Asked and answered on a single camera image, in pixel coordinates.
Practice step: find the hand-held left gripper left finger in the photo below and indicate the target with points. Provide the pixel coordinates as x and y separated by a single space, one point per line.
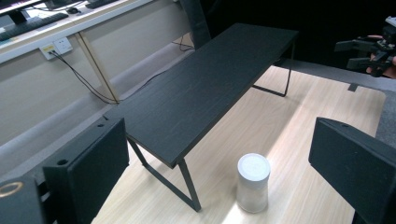
90 174

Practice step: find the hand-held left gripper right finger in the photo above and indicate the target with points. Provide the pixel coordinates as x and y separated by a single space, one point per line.
351 165

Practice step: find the white cylindrical cup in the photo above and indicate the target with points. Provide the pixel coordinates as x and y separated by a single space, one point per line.
252 183

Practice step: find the black tape piece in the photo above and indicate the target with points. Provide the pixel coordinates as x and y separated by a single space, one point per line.
353 87

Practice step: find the wooden desk leg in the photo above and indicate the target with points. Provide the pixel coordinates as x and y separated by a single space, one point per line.
98 68

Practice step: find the black desk shelf riser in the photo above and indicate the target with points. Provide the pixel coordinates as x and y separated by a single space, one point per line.
199 90

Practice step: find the white office desk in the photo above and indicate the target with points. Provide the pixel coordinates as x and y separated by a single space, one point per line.
77 28

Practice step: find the black keyboard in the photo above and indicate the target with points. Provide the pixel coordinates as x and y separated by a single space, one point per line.
99 3
31 25

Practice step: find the black stand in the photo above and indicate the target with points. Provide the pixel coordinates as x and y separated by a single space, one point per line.
196 21

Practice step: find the black computer mouse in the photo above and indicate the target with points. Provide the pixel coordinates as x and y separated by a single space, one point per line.
73 10

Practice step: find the computer monitor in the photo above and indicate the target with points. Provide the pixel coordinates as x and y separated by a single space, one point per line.
17 9

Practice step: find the white wall power outlet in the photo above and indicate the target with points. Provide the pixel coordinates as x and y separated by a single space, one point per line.
57 47

